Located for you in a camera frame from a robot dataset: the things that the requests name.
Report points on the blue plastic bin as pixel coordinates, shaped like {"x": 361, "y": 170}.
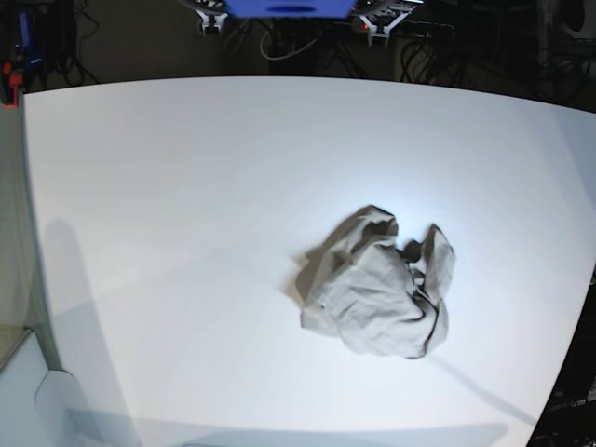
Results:
{"x": 290, "y": 8}

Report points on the beige t-shirt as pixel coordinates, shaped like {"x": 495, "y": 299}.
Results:
{"x": 360, "y": 288}

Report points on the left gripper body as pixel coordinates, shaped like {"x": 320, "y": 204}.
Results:
{"x": 380, "y": 18}

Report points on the red and blue clamp tool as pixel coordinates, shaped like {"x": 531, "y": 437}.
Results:
{"x": 16, "y": 52}

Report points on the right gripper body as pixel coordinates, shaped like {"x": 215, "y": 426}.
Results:
{"x": 211, "y": 15}

